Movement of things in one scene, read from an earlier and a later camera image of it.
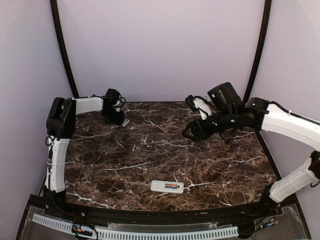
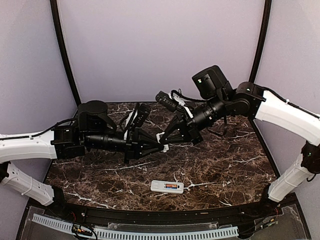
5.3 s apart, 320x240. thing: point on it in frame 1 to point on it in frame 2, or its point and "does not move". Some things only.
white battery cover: (126, 122) to (166, 146)
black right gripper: (197, 128) to (186, 135)
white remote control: (171, 187) does not move
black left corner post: (59, 35) does not move
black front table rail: (119, 215) does not move
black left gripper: (118, 121) to (134, 145)
